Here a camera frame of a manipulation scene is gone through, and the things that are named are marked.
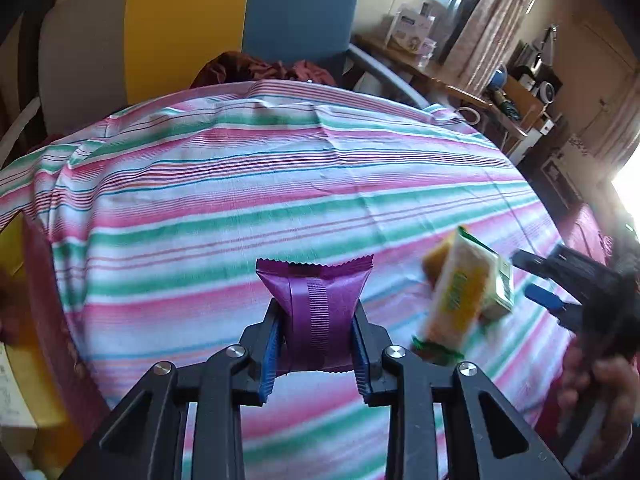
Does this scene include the wooden desk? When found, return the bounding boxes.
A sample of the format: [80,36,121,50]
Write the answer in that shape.
[352,34,528,141]

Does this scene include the yellow blue padded headboard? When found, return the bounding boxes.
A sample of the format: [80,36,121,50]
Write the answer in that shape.
[35,0,361,136]

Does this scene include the purple snack packet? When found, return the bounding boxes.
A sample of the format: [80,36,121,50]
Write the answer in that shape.
[255,254,375,373]

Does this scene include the white shelf cabinet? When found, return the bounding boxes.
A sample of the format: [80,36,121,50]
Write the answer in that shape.
[520,115,556,166]

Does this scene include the brown cardboard box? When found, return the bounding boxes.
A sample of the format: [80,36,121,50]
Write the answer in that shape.
[500,77,546,121]

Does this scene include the red blanket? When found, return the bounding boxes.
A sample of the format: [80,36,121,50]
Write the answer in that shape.
[530,202,621,431]

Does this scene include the person's right hand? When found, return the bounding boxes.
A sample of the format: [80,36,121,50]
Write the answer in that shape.
[557,345,640,476]

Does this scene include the patterned curtain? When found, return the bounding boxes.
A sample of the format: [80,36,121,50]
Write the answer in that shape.
[450,0,543,96]

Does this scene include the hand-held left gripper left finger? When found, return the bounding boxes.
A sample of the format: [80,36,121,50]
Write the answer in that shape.
[57,299,283,480]

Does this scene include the bright window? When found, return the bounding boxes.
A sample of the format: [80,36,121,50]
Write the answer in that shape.
[612,160,640,221]

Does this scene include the grey padded rail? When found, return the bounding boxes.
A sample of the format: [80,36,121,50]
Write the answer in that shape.
[349,44,431,108]

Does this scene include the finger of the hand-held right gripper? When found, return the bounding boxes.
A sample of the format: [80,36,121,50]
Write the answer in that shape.
[510,250,551,273]
[525,283,566,311]

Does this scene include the dark red cloth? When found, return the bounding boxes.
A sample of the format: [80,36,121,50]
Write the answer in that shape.
[192,51,341,91]

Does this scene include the striped bed sheet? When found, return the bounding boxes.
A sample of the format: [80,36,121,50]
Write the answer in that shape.
[0,79,576,480]

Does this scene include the white printed box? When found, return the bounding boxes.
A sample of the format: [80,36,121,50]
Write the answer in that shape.
[387,5,436,53]

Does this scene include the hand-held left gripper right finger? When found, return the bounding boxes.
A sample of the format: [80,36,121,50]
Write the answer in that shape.
[350,305,576,480]

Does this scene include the yellow storage box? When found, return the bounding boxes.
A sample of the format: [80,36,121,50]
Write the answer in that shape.
[0,225,86,466]

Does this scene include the yellow snack packet green ends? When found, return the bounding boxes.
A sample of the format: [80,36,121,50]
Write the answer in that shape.
[411,225,501,366]

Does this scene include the green and white carton box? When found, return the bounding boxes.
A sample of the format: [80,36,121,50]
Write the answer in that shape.
[477,252,516,322]

